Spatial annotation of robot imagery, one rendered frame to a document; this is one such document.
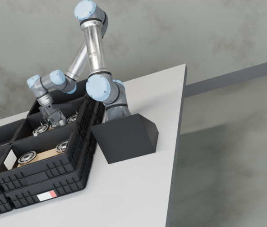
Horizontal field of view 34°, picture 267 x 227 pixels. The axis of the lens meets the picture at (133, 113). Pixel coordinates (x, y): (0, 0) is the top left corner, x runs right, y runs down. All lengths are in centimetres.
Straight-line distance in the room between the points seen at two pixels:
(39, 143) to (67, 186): 35
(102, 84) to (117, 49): 204
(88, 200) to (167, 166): 40
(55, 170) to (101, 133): 28
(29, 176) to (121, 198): 48
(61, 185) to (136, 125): 46
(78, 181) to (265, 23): 241
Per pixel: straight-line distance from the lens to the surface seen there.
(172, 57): 408
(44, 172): 214
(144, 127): 211
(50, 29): 422
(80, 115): 237
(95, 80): 212
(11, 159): 239
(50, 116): 237
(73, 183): 215
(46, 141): 238
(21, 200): 229
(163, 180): 198
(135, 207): 190
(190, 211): 287
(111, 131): 215
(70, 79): 240
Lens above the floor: 181
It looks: 25 degrees down
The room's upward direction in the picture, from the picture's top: 24 degrees counter-clockwise
